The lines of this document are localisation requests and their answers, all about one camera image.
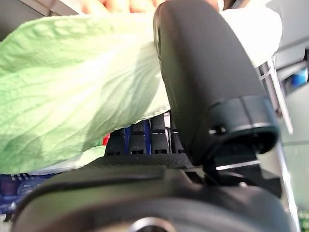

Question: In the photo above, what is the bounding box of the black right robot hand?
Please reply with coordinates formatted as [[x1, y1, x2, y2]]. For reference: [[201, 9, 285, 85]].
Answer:
[[11, 0, 294, 232]]

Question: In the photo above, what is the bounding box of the large napa cabbage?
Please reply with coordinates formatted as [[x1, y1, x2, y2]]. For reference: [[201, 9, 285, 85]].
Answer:
[[0, 6, 283, 175]]

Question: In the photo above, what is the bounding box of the blue plastic shopping basket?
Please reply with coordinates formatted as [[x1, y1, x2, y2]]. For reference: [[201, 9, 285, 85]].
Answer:
[[0, 119, 153, 216]]

